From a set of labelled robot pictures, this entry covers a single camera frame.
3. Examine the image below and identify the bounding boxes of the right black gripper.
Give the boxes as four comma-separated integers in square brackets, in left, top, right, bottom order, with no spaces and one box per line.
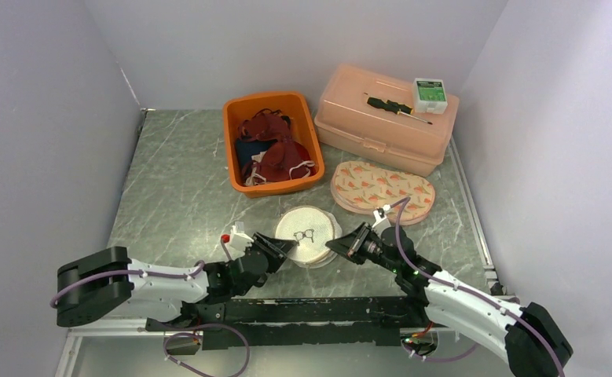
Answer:
[326,221,400,274]

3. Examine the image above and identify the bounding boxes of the floral mesh laundry bag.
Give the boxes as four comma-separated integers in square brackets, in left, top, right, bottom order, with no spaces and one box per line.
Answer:
[330,161,436,225]

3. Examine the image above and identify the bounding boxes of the dark red bra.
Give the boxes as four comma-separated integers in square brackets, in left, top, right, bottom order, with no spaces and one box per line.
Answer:
[237,108,313,172]

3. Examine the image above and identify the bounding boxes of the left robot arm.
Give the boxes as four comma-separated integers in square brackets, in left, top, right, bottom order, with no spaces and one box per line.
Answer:
[49,232,299,330]

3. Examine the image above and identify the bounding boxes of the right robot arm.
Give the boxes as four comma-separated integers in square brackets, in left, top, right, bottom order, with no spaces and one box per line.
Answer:
[326,223,573,376]

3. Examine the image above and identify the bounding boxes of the navy blue bra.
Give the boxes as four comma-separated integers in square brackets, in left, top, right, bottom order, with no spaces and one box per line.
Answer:
[234,138,272,168]

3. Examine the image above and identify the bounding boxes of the pink plastic storage box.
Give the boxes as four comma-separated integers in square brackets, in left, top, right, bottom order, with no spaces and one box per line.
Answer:
[313,64,460,177]

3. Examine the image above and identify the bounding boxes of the black yellow screwdriver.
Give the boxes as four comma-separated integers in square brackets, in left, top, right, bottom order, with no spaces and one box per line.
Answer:
[364,92,433,125]

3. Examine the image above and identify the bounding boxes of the orange plastic bin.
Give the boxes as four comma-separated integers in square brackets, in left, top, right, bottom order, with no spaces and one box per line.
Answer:
[222,91,324,199]

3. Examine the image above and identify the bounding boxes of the white green small box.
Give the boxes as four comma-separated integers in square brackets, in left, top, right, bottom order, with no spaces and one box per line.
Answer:
[412,78,448,115]

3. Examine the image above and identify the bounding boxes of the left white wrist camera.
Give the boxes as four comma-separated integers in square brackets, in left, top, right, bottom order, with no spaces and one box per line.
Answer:
[220,221,253,261]

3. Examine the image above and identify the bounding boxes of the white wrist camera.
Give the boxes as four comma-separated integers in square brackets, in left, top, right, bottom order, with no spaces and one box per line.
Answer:
[220,221,253,261]
[372,204,392,236]

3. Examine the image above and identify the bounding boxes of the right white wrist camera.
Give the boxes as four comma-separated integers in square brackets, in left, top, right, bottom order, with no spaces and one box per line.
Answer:
[372,204,392,236]

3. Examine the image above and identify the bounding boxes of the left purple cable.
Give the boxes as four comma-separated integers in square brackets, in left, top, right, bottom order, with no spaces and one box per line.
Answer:
[49,260,207,310]

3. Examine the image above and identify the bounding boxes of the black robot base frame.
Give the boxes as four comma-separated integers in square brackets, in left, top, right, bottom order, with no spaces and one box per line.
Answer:
[145,296,430,350]

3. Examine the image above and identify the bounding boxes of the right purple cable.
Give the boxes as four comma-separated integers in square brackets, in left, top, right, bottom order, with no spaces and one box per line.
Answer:
[393,196,567,377]

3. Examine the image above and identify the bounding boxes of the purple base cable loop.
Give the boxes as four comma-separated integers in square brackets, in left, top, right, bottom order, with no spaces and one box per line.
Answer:
[163,323,251,377]

